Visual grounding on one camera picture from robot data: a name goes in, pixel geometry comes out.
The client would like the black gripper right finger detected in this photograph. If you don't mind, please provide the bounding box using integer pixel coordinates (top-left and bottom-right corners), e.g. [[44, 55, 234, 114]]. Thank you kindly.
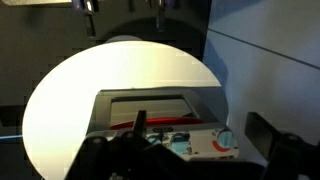
[[244, 111, 320, 180]]

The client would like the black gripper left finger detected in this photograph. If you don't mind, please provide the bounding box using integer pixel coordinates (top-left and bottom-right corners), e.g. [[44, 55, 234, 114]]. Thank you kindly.
[[66, 109, 188, 180]]

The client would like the grey toy stove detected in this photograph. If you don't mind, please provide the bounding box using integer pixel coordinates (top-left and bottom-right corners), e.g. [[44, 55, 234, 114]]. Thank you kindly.
[[85, 86, 240, 163]]

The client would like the small blue knob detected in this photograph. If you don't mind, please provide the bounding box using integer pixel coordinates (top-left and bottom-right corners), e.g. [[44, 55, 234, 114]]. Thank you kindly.
[[147, 134, 163, 146], [169, 133, 192, 155]]

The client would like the round white table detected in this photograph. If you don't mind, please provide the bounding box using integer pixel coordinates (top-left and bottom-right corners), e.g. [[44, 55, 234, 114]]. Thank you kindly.
[[21, 39, 231, 180]]

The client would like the large blue knob red ring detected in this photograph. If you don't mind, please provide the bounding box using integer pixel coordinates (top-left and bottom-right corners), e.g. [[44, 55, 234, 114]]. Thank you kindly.
[[213, 129, 236, 153]]

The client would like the purple handled clamp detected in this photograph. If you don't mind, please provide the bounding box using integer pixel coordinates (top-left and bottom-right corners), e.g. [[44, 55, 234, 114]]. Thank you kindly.
[[71, 0, 101, 38]]

